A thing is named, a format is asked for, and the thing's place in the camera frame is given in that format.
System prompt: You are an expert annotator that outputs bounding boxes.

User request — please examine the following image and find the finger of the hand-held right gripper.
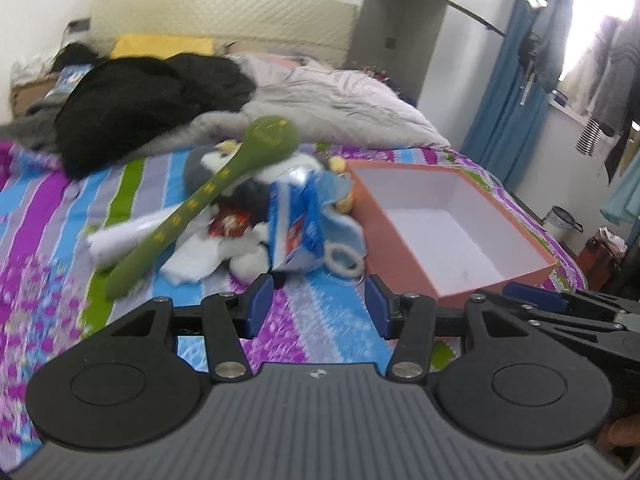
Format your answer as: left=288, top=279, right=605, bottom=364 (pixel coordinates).
left=527, top=316, right=640, bottom=361
left=503, top=282, right=640, bottom=322

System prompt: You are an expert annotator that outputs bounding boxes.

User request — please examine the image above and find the red shiny packet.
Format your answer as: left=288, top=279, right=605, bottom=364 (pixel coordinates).
left=207, top=210, right=252, bottom=239

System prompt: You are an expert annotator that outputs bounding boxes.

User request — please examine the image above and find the black fluffy item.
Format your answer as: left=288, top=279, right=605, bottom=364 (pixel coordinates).
left=49, top=41, right=110, bottom=77

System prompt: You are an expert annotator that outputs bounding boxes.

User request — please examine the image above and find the striped hanging garment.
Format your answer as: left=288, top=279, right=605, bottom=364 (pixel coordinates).
left=574, top=114, right=607, bottom=157

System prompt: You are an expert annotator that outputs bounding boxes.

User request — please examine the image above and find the white trash bin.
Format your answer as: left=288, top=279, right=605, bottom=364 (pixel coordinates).
left=542, top=205, right=584, bottom=242

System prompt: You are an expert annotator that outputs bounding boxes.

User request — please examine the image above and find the green plush snake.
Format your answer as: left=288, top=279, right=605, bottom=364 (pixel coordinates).
left=104, top=115, right=301, bottom=302

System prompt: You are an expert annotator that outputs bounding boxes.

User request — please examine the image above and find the grey hanging coat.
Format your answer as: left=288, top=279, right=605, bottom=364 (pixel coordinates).
left=562, top=15, right=640, bottom=133

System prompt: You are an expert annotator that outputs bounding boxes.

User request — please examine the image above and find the pink patterned pillow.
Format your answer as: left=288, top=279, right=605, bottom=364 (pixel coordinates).
left=225, top=52, right=321, bottom=83

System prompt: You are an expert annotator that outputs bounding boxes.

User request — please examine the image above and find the grey penguin plush toy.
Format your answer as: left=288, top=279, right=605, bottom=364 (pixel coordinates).
left=182, top=140, right=354, bottom=283

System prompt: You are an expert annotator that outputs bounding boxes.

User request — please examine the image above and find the white rolled cloth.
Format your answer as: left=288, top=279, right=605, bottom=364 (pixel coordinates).
left=86, top=209, right=168, bottom=270

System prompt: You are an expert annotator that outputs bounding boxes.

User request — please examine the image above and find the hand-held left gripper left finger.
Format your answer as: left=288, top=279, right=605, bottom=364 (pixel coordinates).
left=107, top=276, right=275, bottom=382

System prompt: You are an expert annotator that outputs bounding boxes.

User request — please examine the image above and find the orange cardboard box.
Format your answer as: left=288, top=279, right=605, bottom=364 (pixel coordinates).
left=345, top=160, right=558, bottom=308

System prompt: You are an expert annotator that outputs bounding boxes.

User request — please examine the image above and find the blue face mask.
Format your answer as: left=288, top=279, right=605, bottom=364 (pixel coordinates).
left=319, top=172, right=370, bottom=281

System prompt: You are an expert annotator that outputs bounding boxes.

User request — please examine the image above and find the blue white snack packet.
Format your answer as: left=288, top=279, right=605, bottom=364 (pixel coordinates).
left=266, top=164, right=327, bottom=274

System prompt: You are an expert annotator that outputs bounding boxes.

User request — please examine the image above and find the blue curtain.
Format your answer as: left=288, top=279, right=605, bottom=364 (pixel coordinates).
left=459, top=0, right=573, bottom=193

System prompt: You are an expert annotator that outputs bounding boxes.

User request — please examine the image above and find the beige quilted headboard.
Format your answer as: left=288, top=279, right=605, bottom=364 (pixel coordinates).
left=89, top=0, right=362, bottom=68

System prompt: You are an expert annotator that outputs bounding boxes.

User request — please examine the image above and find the black clothing pile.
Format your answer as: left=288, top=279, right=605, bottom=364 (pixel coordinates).
left=52, top=54, right=258, bottom=181

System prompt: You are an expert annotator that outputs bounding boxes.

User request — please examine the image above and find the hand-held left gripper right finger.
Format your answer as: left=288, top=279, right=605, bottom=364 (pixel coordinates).
left=365, top=275, right=533, bottom=387

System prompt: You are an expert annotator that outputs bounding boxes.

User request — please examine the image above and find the striped purple bed sheet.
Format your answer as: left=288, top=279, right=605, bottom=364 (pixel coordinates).
left=0, top=137, right=590, bottom=463

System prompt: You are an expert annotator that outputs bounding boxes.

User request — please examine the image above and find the red brown bag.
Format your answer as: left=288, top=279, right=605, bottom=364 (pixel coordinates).
left=577, top=226, right=630, bottom=292

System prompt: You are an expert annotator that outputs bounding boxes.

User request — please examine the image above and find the colourful bedside clutter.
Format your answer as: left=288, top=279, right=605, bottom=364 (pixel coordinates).
left=360, top=62, right=422, bottom=107

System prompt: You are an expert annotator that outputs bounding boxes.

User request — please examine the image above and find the dark denim hanging garment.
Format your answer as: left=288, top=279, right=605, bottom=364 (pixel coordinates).
left=517, top=0, right=576, bottom=106

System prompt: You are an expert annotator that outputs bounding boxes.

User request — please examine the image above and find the grey fuzzy blanket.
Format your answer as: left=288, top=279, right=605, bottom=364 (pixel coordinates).
left=0, top=97, right=66, bottom=153

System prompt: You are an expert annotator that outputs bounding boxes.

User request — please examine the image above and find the yellow pillow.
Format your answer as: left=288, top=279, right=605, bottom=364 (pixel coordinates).
left=109, top=34, right=217, bottom=61

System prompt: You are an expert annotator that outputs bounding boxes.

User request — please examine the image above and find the person's right hand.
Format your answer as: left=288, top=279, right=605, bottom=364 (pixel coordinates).
left=597, top=410, right=640, bottom=467

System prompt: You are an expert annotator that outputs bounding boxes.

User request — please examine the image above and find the grey white duvet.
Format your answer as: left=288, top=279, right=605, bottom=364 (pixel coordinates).
left=145, top=52, right=451, bottom=161

